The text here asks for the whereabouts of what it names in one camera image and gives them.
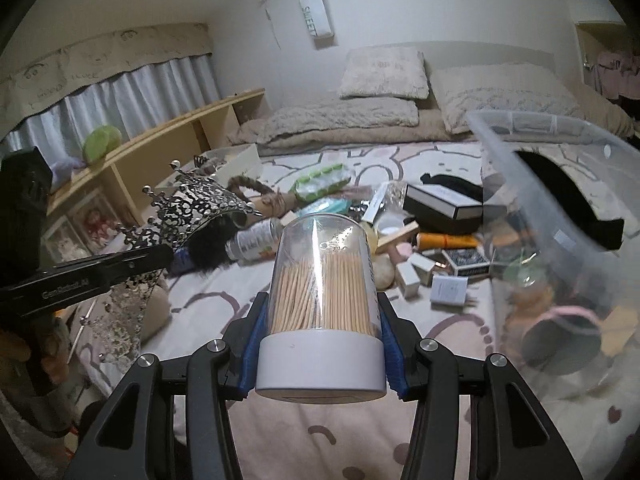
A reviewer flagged pale blue curtain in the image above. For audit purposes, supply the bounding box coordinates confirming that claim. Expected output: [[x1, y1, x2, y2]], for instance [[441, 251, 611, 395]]
[[0, 52, 221, 161]]

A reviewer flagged small white box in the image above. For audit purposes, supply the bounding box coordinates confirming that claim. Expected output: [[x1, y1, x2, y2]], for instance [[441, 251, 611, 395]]
[[407, 252, 436, 286], [397, 262, 421, 299]]

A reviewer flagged person's left hand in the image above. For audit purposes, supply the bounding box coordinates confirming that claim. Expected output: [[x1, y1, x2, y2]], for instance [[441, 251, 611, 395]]
[[0, 319, 71, 391]]

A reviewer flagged white hanging wall bag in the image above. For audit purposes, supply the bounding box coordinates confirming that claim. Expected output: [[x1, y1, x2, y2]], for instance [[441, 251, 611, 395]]
[[297, 0, 336, 52]]

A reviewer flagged beige curtain valance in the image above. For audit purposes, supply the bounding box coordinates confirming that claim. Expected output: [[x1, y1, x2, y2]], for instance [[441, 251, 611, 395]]
[[0, 22, 211, 131]]

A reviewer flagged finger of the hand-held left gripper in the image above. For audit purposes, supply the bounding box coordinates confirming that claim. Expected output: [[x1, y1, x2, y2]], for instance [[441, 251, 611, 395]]
[[0, 244, 175, 321]]

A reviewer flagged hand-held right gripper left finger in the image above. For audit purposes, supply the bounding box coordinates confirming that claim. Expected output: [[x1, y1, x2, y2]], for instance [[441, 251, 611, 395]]
[[62, 292, 271, 480]]

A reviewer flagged teal wet wipes packet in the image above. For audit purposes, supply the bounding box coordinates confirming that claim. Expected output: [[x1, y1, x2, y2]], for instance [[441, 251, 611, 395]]
[[300, 195, 354, 219]]

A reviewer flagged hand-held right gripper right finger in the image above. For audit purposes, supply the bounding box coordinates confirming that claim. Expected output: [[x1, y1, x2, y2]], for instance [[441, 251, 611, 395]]
[[377, 292, 583, 480]]

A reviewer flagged blue playing card box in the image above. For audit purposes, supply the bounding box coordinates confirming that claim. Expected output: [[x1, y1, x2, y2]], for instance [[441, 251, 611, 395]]
[[442, 247, 494, 281]]

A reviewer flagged doll in display box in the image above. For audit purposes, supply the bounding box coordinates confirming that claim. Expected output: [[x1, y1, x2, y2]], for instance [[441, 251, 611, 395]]
[[71, 192, 120, 250]]

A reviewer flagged large beige pillow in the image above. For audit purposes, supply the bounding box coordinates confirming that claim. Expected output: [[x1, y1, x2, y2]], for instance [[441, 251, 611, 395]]
[[429, 62, 585, 134]]

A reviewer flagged white round tub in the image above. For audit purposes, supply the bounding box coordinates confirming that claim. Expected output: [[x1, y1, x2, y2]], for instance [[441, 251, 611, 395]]
[[375, 212, 407, 237]]

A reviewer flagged beige stone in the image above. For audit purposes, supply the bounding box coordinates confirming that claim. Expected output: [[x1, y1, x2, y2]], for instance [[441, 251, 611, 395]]
[[372, 255, 396, 291]]

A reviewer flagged orange tube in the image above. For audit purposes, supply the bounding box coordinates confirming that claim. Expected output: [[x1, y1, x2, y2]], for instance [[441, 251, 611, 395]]
[[417, 232, 481, 251]]

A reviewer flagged pink patterned bed sheet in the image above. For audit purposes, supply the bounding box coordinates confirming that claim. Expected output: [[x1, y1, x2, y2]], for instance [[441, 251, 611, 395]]
[[65, 140, 640, 480]]

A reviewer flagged wooden block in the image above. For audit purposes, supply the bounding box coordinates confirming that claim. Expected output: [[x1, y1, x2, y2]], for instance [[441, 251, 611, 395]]
[[377, 222, 421, 256], [597, 310, 640, 356]]

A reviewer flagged beige duvet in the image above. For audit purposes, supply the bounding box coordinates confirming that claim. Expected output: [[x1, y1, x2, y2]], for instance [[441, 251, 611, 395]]
[[227, 77, 638, 158]]

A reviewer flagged wooden bedside shelf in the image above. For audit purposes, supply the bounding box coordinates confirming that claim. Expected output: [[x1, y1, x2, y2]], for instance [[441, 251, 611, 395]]
[[44, 87, 267, 221]]

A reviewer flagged black box white lid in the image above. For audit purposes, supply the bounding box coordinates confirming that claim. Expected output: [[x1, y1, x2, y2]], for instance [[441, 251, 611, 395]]
[[402, 182, 485, 234]]

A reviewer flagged grey folded quilt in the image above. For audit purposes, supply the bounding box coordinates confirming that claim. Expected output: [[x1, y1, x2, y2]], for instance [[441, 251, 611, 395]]
[[257, 96, 420, 145]]

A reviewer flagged pink clothes pile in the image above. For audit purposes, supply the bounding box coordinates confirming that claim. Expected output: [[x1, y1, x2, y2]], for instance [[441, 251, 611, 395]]
[[596, 49, 640, 97]]

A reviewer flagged white open box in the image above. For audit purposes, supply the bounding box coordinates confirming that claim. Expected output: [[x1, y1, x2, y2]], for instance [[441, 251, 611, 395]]
[[192, 142, 261, 196]]

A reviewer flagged grey headboard panel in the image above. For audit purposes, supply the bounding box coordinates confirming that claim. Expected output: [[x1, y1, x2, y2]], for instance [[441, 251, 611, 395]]
[[272, 40, 571, 111]]

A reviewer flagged clear labelled plastic bottle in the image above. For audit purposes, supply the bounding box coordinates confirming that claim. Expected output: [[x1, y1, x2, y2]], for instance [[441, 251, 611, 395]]
[[225, 217, 286, 264]]

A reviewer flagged green lidded jar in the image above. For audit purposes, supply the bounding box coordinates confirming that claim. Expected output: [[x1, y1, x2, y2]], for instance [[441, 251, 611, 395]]
[[504, 264, 537, 291]]

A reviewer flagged clear plastic storage container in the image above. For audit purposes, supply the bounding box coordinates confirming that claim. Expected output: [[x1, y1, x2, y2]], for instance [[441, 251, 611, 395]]
[[467, 110, 640, 401]]

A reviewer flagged green dotted plastic pack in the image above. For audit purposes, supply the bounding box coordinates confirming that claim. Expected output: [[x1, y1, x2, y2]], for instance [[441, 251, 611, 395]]
[[292, 164, 354, 201]]

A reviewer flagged green plush toy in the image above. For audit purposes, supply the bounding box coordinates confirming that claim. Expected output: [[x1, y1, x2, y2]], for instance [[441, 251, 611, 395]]
[[82, 125, 124, 164]]

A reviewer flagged black fur wig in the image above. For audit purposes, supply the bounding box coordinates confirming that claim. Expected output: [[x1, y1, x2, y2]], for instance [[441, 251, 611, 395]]
[[172, 212, 251, 277]]

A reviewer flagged blue can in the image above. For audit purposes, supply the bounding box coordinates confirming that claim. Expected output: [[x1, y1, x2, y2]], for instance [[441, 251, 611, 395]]
[[173, 248, 198, 274]]

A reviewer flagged wall hook with cord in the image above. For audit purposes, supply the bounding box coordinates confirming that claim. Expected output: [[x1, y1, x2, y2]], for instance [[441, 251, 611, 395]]
[[257, 0, 282, 51]]

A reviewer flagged clear bag white strip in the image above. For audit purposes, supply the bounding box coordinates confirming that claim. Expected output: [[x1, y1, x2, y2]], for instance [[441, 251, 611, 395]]
[[360, 180, 409, 224]]

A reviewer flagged small fuzzy pillow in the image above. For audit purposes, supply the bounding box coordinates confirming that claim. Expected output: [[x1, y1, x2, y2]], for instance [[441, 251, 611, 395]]
[[339, 46, 432, 101]]

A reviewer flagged white charger plug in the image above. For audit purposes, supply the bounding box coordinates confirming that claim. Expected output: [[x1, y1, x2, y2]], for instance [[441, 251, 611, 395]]
[[430, 274, 476, 306]]

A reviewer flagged silver tiara crown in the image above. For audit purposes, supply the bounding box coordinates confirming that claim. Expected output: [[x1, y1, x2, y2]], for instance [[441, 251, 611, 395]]
[[75, 159, 258, 366]]

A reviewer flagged clear toothpick jar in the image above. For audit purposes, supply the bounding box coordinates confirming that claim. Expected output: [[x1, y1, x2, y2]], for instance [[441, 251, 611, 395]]
[[255, 214, 388, 405]]

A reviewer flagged dark clothes pile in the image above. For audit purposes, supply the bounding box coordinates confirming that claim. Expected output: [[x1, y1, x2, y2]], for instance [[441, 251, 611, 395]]
[[604, 89, 640, 122]]

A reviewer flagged pile of small accessories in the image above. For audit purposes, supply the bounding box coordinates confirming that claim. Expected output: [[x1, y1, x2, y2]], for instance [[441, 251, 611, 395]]
[[194, 155, 222, 177]]

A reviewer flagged wardrobe niche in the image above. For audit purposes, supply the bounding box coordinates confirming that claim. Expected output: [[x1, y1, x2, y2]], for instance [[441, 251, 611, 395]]
[[574, 20, 640, 136]]

